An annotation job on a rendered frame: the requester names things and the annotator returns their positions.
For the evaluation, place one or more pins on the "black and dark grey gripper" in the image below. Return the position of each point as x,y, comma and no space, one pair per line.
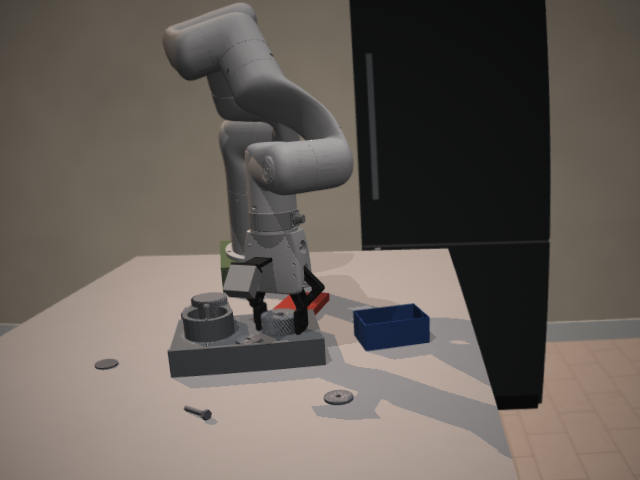
286,274

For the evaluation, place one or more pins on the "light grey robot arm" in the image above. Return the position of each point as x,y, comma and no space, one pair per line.
266,161

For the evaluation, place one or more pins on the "dark grey hex bolt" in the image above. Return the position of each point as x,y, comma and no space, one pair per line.
205,414

